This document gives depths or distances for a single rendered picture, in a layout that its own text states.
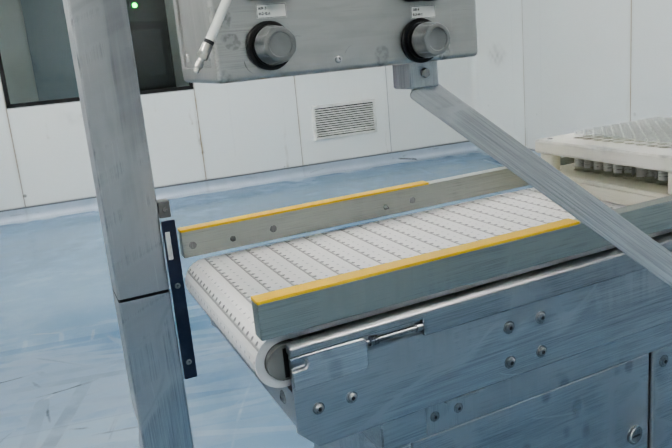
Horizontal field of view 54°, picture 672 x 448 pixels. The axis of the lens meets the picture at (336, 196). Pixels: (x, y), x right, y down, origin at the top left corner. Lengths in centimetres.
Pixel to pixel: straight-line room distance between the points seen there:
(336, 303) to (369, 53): 21
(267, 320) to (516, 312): 26
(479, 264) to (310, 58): 26
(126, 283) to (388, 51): 44
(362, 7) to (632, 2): 443
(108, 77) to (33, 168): 480
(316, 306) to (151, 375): 34
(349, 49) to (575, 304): 38
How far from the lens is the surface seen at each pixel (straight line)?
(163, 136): 554
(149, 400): 87
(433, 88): 59
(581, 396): 87
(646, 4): 482
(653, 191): 88
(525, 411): 81
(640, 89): 487
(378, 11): 51
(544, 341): 72
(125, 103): 77
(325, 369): 58
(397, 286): 59
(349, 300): 57
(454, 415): 73
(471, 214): 88
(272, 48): 45
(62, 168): 555
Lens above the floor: 109
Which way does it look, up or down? 13 degrees down
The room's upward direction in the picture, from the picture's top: 5 degrees counter-clockwise
